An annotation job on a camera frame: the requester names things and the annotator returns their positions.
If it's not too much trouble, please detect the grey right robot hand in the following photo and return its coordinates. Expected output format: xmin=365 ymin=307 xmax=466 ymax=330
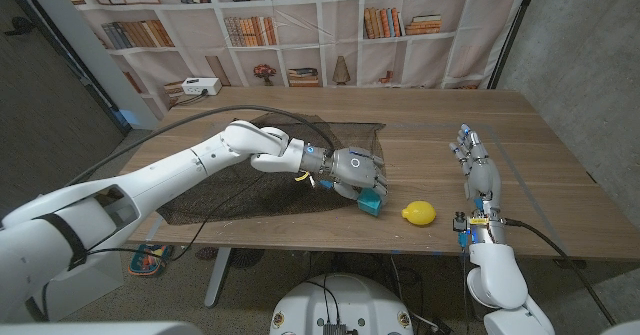
xmin=448 ymin=122 xmax=507 ymax=246

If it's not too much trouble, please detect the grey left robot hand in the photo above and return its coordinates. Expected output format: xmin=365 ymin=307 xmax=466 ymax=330
xmin=299 ymin=143 xmax=390 ymax=211

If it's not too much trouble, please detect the blue toy block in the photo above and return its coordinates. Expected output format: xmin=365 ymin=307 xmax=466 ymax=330
xmin=356 ymin=188 xmax=384 ymax=218

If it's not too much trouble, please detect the black mesh netting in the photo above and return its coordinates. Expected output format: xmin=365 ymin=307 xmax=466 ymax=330
xmin=157 ymin=113 xmax=387 ymax=226

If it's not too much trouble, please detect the yellow lemon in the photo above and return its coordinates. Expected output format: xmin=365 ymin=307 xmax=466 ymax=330
xmin=401 ymin=200 xmax=438 ymax=227

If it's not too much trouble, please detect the grey tape outline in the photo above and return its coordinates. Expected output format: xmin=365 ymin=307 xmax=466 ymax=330
xmin=144 ymin=119 xmax=556 ymax=244

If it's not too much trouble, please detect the white robot torso base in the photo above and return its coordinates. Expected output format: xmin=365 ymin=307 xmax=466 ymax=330
xmin=269 ymin=273 xmax=415 ymax=335

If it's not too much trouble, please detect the dark round floor object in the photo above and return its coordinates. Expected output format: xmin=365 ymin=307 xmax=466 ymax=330
xmin=227 ymin=247 xmax=266 ymax=270

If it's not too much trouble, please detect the printed bookshelf backdrop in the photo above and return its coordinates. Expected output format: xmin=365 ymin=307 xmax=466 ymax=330
xmin=52 ymin=0 xmax=539 ymax=121

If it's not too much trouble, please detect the black backdrop stand pole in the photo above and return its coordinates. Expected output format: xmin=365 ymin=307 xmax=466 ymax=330
xmin=487 ymin=0 xmax=541 ymax=90

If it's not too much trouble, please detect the white power strip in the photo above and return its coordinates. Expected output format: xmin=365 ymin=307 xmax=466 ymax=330
xmin=180 ymin=77 xmax=223 ymax=97

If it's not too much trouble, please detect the metal table leg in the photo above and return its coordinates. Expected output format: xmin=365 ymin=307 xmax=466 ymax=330
xmin=203 ymin=247 xmax=234 ymax=309

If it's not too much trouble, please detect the colourful floor item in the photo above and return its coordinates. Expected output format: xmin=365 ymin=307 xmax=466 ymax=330
xmin=128 ymin=243 xmax=175 ymax=277

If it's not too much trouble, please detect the white floor platform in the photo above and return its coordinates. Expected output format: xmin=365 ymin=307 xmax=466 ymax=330
xmin=49 ymin=254 xmax=125 ymax=321

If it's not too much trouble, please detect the dark grey door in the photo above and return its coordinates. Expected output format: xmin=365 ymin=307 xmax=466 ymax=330
xmin=0 ymin=0 xmax=126 ymax=221

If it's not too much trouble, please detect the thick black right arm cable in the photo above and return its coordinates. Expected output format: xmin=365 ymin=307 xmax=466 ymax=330
xmin=503 ymin=216 xmax=617 ymax=327

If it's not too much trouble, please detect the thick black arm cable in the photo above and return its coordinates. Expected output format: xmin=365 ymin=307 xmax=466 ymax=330
xmin=503 ymin=216 xmax=617 ymax=327
xmin=63 ymin=104 xmax=336 ymax=188

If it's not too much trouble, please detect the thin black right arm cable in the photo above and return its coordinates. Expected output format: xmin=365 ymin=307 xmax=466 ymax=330
xmin=458 ymin=244 xmax=474 ymax=335

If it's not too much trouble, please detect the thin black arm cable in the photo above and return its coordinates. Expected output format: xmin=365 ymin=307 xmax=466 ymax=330
xmin=458 ymin=244 xmax=474 ymax=335
xmin=24 ymin=172 xmax=266 ymax=324

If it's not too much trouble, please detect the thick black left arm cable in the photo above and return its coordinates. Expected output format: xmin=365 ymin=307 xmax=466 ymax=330
xmin=63 ymin=104 xmax=336 ymax=188

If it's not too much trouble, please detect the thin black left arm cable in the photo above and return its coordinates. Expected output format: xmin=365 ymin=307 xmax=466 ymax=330
xmin=24 ymin=172 xmax=266 ymax=324

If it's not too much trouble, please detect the black power strip cable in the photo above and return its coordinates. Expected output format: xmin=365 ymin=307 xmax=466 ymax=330
xmin=172 ymin=90 xmax=209 ymax=107

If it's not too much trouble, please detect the black door handle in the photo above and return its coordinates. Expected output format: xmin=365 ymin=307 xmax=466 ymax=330
xmin=3 ymin=15 xmax=35 ymax=37

